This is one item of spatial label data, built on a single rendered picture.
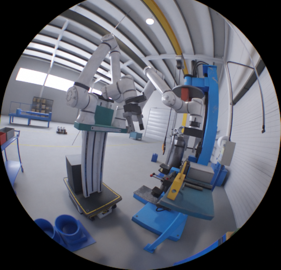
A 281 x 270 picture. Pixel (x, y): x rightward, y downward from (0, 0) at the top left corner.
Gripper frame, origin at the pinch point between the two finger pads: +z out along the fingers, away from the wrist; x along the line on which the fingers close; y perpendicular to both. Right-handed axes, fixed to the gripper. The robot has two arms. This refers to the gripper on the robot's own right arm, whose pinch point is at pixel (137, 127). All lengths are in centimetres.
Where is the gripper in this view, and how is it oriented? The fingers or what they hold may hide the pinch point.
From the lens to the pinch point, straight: 53.8
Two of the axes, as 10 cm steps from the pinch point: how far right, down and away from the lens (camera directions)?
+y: -8.9, 2.1, 4.0
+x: -4.0, 0.7, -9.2
